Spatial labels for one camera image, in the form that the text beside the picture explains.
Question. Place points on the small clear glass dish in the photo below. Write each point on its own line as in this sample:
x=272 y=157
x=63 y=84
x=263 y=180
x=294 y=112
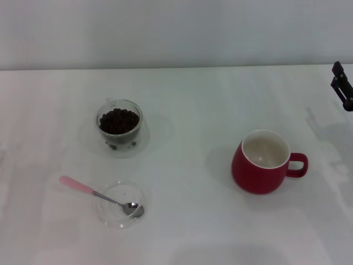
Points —
x=110 y=218

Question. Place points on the pile of coffee beans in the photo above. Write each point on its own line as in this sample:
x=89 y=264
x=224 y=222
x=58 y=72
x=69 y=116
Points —
x=118 y=121

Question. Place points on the clear glass saucer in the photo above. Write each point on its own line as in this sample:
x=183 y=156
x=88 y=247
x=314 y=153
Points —
x=144 y=143

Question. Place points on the clear glass cup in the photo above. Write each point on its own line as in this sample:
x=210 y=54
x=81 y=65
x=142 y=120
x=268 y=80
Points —
x=120 y=138

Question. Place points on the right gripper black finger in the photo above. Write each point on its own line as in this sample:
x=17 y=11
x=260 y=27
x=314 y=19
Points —
x=343 y=88

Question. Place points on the red ceramic mug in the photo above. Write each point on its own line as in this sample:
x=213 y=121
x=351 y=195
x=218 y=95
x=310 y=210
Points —
x=253 y=182

